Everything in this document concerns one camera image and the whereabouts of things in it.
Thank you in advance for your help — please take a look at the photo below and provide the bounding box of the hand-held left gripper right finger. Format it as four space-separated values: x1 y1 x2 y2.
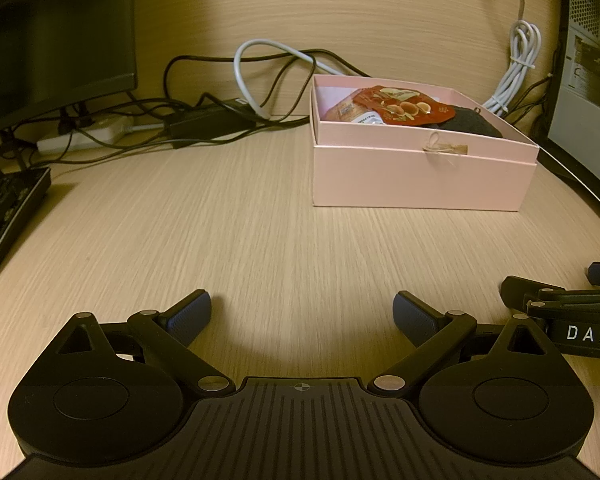
372 290 556 396

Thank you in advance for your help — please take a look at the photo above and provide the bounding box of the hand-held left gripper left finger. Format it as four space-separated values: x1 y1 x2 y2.
55 289 235 396

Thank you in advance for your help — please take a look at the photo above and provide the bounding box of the pink cardboard box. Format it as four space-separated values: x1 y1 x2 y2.
310 74 541 212

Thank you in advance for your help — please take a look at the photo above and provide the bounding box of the black plush toy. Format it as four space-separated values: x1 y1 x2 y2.
430 105 506 138

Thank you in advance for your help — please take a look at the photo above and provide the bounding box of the red snack packet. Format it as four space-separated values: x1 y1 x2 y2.
352 85 456 126

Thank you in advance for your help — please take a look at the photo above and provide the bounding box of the clear pastry packet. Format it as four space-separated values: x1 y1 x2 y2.
322 92 366 123

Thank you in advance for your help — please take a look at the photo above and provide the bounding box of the computer tower case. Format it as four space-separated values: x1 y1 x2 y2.
545 0 600 156

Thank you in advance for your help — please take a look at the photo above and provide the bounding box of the black power adapter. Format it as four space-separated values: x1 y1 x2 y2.
166 100 257 137

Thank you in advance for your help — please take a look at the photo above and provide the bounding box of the black keyboard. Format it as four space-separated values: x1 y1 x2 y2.
0 167 52 277

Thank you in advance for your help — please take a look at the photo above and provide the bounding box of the white power strip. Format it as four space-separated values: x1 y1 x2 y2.
36 115 131 153

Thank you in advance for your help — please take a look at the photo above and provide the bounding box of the black computer monitor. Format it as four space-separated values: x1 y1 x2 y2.
0 0 138 171

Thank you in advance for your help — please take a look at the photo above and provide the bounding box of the bundled white cable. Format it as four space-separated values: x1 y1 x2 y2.
482 0 543 117

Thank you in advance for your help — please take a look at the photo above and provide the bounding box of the black cable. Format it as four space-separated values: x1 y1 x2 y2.
267 49 376 121
161 56 241 106

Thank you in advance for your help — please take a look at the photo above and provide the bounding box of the thick white cable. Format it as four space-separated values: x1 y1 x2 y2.
233 39 376 121

